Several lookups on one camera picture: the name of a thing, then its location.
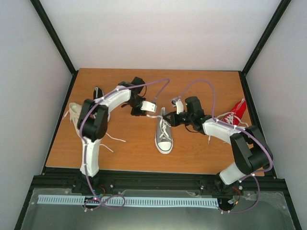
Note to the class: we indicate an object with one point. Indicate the light blue slotted cable duct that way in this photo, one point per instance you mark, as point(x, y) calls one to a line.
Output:
point(128, 201)

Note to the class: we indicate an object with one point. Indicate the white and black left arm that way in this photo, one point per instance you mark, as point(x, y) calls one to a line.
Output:
point(93, 119)

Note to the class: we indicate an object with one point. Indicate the black aluminium frame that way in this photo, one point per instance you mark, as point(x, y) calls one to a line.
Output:
point(62, 177)

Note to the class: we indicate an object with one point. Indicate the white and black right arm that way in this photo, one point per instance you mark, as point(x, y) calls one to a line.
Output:
point(250, 150)

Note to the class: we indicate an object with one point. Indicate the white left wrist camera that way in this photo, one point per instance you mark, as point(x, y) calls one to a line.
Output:
point(148, 106)

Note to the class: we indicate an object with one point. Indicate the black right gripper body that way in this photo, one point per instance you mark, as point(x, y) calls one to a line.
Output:
point(176, 121)

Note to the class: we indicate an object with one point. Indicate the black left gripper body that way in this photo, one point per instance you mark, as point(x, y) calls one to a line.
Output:
point(134, 102)

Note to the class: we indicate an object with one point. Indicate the red high-top sneaker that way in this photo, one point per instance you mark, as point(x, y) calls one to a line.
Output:
point(236, 113)

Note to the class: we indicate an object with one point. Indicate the white lace of red sneaker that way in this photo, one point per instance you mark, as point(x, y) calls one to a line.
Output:
point(214, 129)

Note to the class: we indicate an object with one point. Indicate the white high-top sneaker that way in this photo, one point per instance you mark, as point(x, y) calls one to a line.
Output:
point(74, 112)

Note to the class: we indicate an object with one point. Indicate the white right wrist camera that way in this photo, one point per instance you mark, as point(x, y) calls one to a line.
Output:
point(177, 103)

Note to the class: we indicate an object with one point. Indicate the white lace of grey sneaker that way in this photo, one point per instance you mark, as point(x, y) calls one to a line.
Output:
point(161, 134)

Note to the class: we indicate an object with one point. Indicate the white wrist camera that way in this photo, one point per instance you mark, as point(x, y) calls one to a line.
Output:
point(148, 106)
point(177, 103)

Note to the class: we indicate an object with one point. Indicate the grey low-top sneaker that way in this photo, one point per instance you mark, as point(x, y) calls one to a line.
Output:
point(164, 147)

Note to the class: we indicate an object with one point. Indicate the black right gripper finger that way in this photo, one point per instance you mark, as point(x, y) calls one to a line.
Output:
point(168, 115)
point(168, 121)

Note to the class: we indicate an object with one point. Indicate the black high-top sneaker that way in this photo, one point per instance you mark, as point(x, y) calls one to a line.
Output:
point(102, 93)

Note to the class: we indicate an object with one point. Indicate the white lace of black sneaker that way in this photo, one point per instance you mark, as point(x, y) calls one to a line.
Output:
point(97, 93)

